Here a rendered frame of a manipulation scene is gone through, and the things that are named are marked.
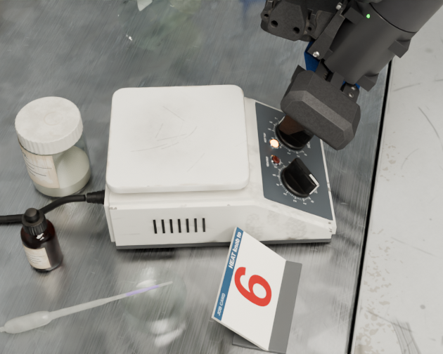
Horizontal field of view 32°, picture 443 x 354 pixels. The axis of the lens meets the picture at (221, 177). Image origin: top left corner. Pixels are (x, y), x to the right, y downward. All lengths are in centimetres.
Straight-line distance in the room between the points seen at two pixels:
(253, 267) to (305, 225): 6
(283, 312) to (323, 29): 24
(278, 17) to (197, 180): 15
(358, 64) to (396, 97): 21
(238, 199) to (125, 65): 28
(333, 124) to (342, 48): 7
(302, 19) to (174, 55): 29
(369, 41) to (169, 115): 19
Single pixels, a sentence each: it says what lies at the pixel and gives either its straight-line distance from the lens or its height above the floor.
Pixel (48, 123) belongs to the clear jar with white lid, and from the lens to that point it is 70.
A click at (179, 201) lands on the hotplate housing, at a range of 64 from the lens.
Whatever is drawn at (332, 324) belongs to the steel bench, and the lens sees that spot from 66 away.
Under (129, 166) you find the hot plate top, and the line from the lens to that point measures 65.
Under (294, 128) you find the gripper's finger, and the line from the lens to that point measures 70.
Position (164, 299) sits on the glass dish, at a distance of 67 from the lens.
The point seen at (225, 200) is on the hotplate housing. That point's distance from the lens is 64.
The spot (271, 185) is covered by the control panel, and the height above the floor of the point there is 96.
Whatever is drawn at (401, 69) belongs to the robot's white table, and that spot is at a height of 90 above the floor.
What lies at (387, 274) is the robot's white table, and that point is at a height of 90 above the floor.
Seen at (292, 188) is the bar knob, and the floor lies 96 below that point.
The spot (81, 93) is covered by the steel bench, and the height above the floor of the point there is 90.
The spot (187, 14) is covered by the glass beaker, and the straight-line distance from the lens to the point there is 89.
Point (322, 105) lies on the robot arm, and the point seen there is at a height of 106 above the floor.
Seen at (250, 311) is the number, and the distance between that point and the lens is 64.
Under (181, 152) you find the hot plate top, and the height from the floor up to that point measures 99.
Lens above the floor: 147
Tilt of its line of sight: 50 degrees down
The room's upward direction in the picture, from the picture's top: 1 degrees counter-clockwise
